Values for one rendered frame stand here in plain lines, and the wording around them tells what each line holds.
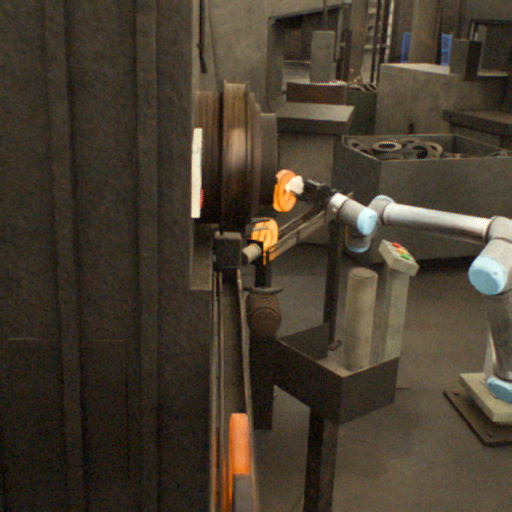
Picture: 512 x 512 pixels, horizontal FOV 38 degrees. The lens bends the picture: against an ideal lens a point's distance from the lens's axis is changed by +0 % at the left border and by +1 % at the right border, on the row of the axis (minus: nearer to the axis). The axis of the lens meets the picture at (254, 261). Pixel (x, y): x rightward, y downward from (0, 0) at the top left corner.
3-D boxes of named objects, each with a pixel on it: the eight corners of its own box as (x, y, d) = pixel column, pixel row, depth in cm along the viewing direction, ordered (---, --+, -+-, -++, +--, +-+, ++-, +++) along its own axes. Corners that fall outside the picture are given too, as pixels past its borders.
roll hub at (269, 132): (258, 216, 219) (262, 121, 210) (253, 193, 246) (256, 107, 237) (277, 216, 220) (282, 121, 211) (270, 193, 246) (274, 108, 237)
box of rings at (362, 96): (305, 158, 806) (309, 84, 780) (309, 145, 883) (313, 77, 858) (401, 164, 795) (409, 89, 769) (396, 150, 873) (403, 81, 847)
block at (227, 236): (209, 301, 264) (211, 237, 256) (209, 293, 271) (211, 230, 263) (239, 302, 264) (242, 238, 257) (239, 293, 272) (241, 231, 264)
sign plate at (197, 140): (191, 217, 184) (192, 145, 178) (193, 192, 209) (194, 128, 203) (200, 217, 185) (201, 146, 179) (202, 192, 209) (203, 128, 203)
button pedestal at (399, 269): (374, 392, 321) (388, 257, 301) (363, 366, 344) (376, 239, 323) (411, 392, 322) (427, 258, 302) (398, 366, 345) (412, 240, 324)
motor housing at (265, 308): (242, 434, 285) (247, 306, 268) (240, 405, 306) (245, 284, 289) (276, 434, 286) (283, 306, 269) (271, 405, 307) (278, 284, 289)
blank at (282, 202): (269, 175, 272) (277, 176, 270) (291, 165, 284) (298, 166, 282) (270, 215, 278) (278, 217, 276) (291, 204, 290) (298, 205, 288)
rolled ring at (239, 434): (242, 464, 170) (228, 464, 169) (246, 395, 162) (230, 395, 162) (246, 523, 153) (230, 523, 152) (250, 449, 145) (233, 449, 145)
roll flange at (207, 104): (188, 255, 212) (190, 88, 197) (192, 211, 257) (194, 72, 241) (223, 256, 213) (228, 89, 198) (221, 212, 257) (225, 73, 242)
